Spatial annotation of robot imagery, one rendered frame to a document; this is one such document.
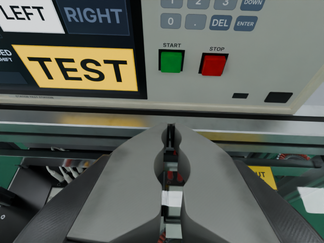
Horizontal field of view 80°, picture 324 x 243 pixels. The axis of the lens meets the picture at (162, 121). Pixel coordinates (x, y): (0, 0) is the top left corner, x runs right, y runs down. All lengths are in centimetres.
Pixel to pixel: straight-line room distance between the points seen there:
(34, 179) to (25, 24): 50
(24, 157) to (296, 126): 35
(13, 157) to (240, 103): 31
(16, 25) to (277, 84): 24
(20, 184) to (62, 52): 50
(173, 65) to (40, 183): 53
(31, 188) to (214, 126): 53
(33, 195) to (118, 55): 51
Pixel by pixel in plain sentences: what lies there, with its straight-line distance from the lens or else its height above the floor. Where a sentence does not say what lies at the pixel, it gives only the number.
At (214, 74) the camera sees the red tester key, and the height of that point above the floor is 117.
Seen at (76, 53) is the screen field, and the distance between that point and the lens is 20.
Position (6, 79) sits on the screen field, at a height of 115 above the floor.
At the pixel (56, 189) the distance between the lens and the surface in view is 48.
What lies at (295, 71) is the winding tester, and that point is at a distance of 22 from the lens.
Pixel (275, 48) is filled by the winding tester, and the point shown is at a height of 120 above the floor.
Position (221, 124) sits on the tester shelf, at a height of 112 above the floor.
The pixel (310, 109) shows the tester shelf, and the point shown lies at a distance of 29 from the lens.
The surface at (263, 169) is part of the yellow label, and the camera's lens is 28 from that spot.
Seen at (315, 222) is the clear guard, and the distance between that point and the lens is 28.
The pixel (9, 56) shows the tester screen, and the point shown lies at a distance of 23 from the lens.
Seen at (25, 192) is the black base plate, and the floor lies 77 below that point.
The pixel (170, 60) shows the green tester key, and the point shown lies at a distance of 18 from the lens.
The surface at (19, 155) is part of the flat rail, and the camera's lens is 34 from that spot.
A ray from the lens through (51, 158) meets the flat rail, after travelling 31.
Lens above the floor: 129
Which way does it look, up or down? 53 degrees down
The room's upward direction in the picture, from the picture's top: 1 degrees clockwise
